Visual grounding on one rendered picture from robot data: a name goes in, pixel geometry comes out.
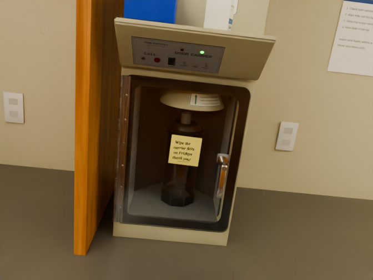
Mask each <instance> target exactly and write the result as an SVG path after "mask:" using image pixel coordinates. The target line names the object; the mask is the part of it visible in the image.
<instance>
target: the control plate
mask: <svg viewBox="0 0 373 280"><path fill-rule="evenodd" d="M181 48H184V49H185V51H184V52H181V51H180V49H181ZM132 49H133V63H134V64H137V65H143V66H153V67H163V68H172V69H182V70H187V71H197V72H206V73H216V74H218V72H219V68H220V64H221V60H222V57H223V54H224V50H225V47H218V46H209V45H203V44H194V43H185V42H176V41H166V40H161V39H152V38H143V37H133V36H132ZM200 51H204V52H205V53H204V54H200ZM141 57H145V58H146V59H145V60H142V59H141ZM156 57H157V58H160V62H158V63H157V62H155V61H154V58H156ZM168 57H171V58H175V65H174V66H173V65H168ZM183 61H186V64H183ZM194 62H196V63H197V65H196V66H195V65H194V64H193V63H194ZM205 63H207V64H208V66H207V67H206V66H205V65H204V64H205Z"/></svg>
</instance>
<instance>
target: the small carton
mask: <svg viewBox="0 0 373 280"><path fill-rule="evenodd" d="M234 7H235V1H234V0H207V2H206V10H205V20H204V28H211V29H221V30H226V31H231V26H232V22H233V14H234Z"/></svg>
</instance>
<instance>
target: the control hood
mask: <svg viewBox="0 0 373 280"><path fill-rule="evenodd" d="M114 25H115V33H116V38H117V46H118V54H119V62H120V64H121V66H131V67H140V68H150V69H160V70H166V71H175V72H185V73H195V74H204V75H210V76H219V77H229V78H238V79H248V80H254V81H257V80H258V79H259V77H260V75H261V73H262V71H263V68H264V66H265V64H266V61H267V60H268V58H269V56H270V53H271V51H272V49H273V46H274V44H275V42H276V38H275V36H267V35H262V34H253V33H244V32H235V31H226V30H221V29H211V28H202V27H193V26H184V25H179V24H170V23H160V22H151V21H142V20H137V19H128V18H119V17H116V19H114ZM132 36H133V37H143V38H152V39H161V40H166V41H176V42H185V43H194V44H203V45H209V46H218V47H225V50H224V54H223V57H222V60H221V64H220V68H219V72H218V74H216V73H206V72H197V71H187V70H182V69H172V68H163V67H153V66H143V65H137V64H134V63H133V49H132Z"/></svg>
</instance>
